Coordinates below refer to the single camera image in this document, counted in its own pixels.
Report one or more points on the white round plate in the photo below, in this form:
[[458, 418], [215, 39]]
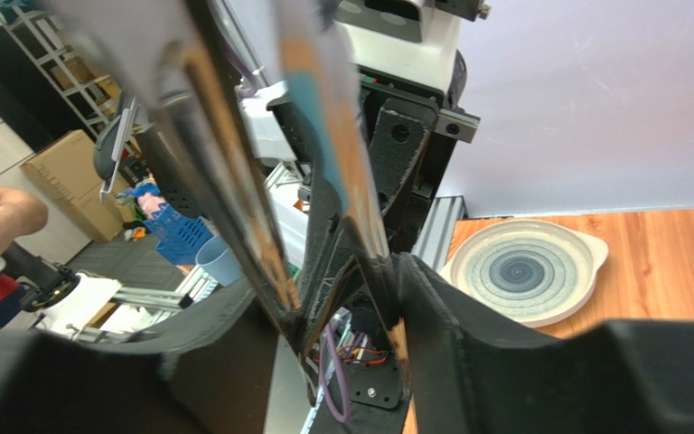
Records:
[[533, 272]]

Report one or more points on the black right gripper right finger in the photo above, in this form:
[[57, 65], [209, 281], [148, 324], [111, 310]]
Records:
[[474, 370]]

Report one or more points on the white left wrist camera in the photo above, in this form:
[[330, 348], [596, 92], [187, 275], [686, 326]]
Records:
[[410, 40]]

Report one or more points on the metal serving tongs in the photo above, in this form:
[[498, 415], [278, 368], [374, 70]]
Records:
[[173, 56]]

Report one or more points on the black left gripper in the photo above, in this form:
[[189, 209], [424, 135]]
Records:
[[411, 132]]

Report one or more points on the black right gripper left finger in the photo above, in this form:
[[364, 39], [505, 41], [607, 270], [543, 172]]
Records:
[[207, 369]]

